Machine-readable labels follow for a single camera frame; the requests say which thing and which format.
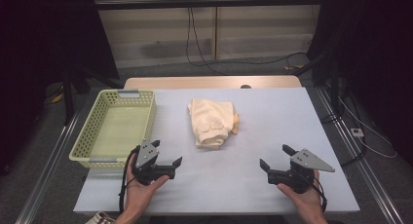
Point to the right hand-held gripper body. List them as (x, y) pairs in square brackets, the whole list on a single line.
[(305, 160)]

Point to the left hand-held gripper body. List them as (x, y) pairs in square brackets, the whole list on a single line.
[(146, 156)]

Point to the pale green perforated plastic basket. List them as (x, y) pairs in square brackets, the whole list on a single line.
[(117, 130)]

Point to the cream garment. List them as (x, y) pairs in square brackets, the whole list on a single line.
[(209, 121)]

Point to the person's left hand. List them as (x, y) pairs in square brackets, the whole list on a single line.
[(139, 194)]

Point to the person's right hand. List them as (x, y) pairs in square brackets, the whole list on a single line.
[(308, 201)]

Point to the white power adapter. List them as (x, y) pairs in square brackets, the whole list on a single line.
[(357, 132)]

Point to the person's striped clothing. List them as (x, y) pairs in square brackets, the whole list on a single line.
[(100, 218)]

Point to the black tripod stand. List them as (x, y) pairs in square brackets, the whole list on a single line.
[(68, 97)]

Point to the black curtain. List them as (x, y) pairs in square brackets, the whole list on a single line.
[(373, 55), (39, 55)]

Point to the black horizontal metal bar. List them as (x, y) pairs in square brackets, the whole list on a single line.
[(207, 3)]

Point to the aluminium floor rail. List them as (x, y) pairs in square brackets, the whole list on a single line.
[(363, 165), (45, 172)]

